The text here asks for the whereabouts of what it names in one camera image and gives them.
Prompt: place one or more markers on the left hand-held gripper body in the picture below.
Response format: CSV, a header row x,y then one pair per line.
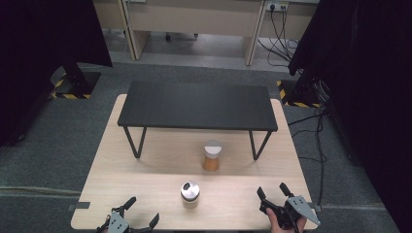
x,y
117,223

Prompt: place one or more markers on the silver-lidded jar of tan powder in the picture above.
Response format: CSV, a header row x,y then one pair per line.
x,y
190,192

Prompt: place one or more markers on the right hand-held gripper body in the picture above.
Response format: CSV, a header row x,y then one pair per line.
x,y
299,207

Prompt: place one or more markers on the beige office desk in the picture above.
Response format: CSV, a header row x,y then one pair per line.
x,y
194,17

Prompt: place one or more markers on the white wall power socket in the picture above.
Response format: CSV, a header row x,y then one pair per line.
x,y
277,6

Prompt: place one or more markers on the white-lidded jar of orange powder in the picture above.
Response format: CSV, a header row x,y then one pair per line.
x,y
212,155

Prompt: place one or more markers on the black caster wheel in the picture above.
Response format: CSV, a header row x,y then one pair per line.
x,y
168,37

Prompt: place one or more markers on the black curtain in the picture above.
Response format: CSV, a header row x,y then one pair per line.
x,y
362,81
39,58

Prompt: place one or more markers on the person's left hand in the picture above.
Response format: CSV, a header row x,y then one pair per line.
x,y
102,229

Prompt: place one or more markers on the black stand base hazard tape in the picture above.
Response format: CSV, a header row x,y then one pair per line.
x,y
77,84
302,93

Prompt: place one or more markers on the person's right hand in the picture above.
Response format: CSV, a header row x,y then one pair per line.
x,y
275,223

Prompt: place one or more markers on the grey tape strip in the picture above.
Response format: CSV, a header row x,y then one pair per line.
x,y
316,207
79,206

